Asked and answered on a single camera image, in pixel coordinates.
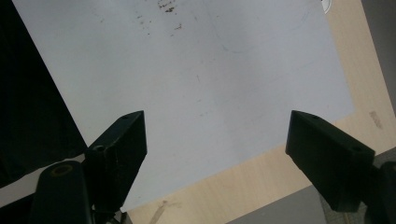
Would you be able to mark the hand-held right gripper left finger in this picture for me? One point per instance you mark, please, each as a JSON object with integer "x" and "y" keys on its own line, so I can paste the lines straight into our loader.
{"x": 121, "y": 155}

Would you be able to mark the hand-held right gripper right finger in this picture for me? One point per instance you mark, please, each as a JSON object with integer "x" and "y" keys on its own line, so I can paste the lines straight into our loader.
{"x": 327, "y": 155}

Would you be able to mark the white table mat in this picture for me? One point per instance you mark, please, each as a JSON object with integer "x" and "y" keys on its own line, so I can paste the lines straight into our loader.
{"x": 202, "y": 77}

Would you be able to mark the white round object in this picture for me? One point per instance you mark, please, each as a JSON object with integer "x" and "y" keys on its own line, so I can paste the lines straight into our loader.
{"x": 327, "y": 5}

